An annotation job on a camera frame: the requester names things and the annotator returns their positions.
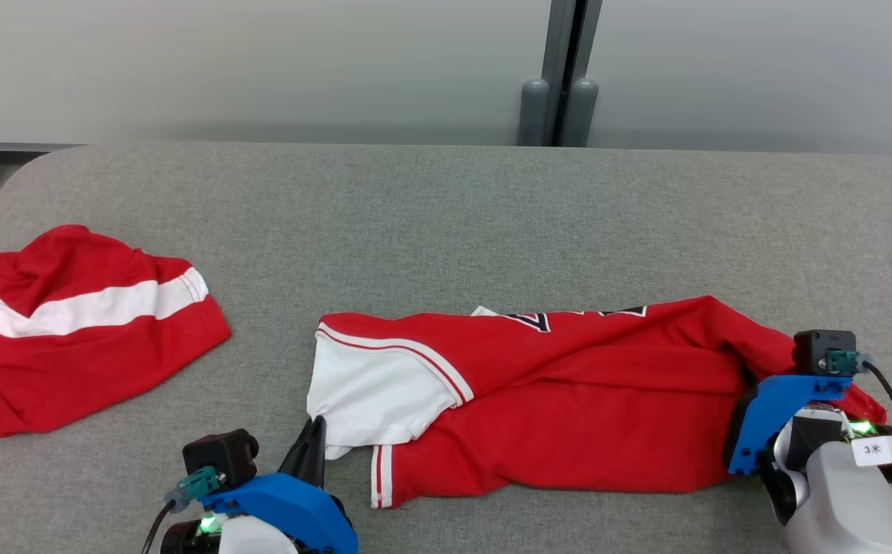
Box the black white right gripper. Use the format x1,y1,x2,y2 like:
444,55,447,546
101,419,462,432
757,405,892,524

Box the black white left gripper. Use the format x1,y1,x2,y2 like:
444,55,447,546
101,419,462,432
159,416,327,554

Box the red basketball jersey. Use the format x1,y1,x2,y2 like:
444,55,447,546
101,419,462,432
306,295,887,510

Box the red shorts with white stripe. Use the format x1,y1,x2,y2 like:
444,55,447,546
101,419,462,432
0,224,232,439

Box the blue right camera mount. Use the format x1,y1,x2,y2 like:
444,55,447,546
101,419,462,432
727,374,854,476

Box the white paper cable tag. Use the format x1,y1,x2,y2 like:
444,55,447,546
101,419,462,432
850,432,892,468

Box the grey partition post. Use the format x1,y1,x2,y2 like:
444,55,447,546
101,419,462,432
517,0,603,148

